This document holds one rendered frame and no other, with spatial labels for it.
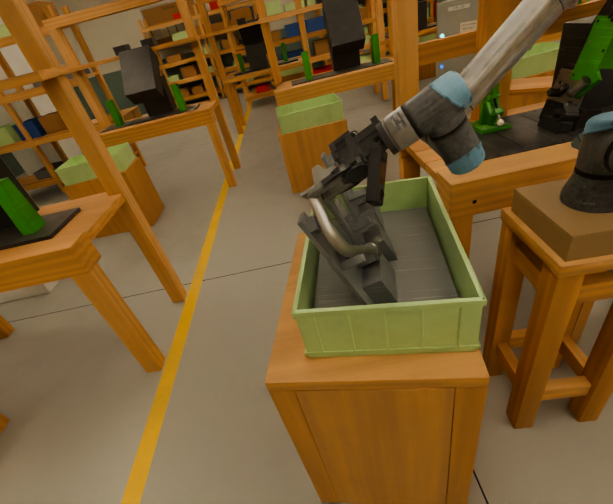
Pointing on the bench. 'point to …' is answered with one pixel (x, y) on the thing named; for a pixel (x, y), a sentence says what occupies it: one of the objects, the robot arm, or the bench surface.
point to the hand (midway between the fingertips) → (317, 198)
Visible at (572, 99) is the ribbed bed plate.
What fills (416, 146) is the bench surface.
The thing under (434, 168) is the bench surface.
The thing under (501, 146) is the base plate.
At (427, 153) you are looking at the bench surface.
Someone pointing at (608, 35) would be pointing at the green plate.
